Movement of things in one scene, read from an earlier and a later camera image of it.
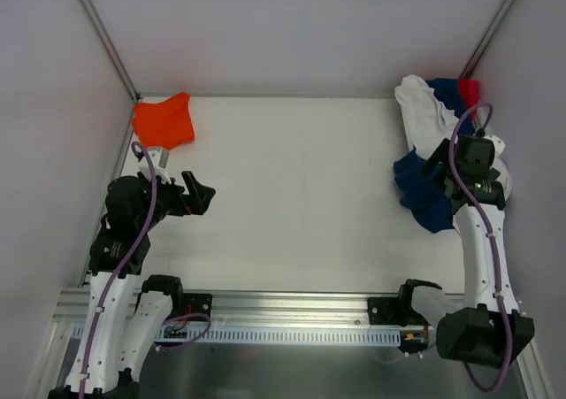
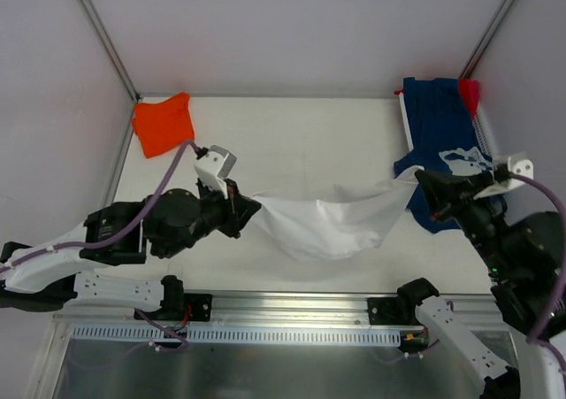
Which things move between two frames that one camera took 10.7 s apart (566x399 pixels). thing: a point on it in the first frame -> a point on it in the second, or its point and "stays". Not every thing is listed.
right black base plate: (384, 310) stays
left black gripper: (182, 199) -> (233, 209)
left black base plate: (197, 303) stays
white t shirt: (429, 122) -> (331, 221)
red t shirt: (470, 91) stays
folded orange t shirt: (164, 124) stays
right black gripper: (440, 169) -> (454, 200)
